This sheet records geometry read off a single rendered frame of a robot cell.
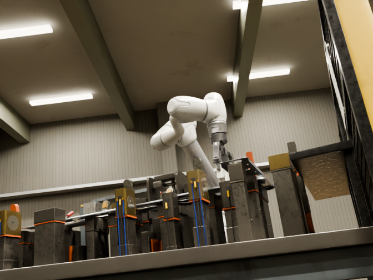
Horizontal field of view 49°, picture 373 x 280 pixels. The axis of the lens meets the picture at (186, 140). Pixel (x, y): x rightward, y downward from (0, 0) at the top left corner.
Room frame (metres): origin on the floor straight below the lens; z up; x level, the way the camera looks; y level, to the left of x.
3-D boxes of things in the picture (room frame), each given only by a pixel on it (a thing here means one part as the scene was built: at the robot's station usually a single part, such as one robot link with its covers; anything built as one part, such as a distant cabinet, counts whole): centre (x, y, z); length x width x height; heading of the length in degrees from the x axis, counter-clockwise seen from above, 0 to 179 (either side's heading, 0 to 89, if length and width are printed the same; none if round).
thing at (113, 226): (1.95, 0.37, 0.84); 0.12 x 0.05 x 0.29; 160
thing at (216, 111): (1.76, -0.14, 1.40); 0.13 x 0.11 x 0.16; 122
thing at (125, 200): (1.72, 0.30, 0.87); 0.12 x 0.07 x 0.35; 160
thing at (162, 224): (1.86, 0.12, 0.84); 0.12 x 0.05 x 0.29; 160
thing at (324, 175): (1.80, -0.62, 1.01); 0.90 x 0.22 x 0.03; 160
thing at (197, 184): (1.58, -0.02, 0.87); 0.12 x 0.07 x 0.35; 160
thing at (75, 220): (1.92, 0.31, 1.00); 1.38 x 0.22 x 0.02; 70
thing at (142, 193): (2.32, 0.39, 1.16); 0.37 x 0.14 x 0.02; 70
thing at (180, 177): (2.08, 0.13, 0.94); 0.18 x 0.13 x 0.49; 70
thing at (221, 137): (1.76, -0.15, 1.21); 0.08 x 0.07 x 0.09; 160
